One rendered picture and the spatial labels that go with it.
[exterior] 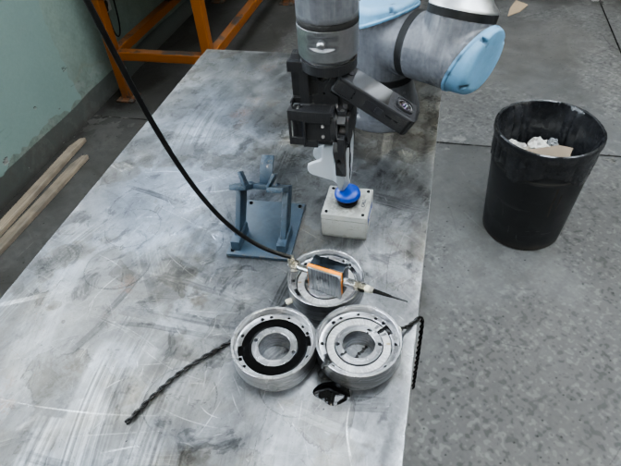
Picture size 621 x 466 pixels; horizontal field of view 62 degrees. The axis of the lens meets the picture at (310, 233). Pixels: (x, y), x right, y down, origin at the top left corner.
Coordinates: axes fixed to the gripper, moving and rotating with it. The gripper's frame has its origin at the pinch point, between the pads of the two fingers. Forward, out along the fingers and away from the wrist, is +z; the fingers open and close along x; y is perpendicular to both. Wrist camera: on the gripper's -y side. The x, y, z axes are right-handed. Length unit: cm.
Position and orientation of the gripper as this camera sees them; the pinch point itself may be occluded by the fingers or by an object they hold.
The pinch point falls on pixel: (347, 182)
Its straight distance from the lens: 78.7
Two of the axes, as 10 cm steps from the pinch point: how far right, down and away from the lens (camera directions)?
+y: -9.7, -1.2, 2.0
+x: -2.3, 6.8, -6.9
